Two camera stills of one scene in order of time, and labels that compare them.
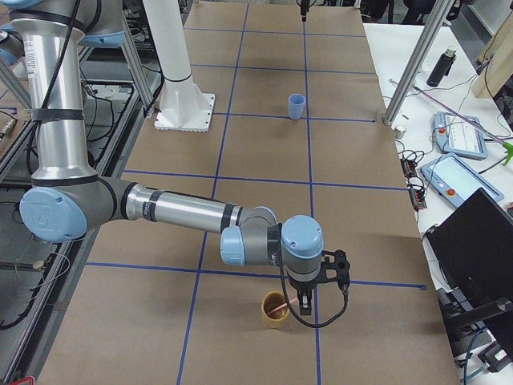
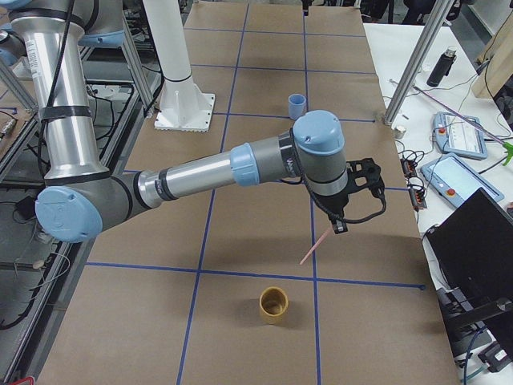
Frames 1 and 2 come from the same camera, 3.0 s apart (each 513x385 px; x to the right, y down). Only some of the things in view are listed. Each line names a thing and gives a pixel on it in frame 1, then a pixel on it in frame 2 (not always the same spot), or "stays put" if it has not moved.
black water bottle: [442, 67] stays put
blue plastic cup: [296, 102] stays put
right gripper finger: [304, 298] to [339, 225]
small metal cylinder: [399, 132] stays put
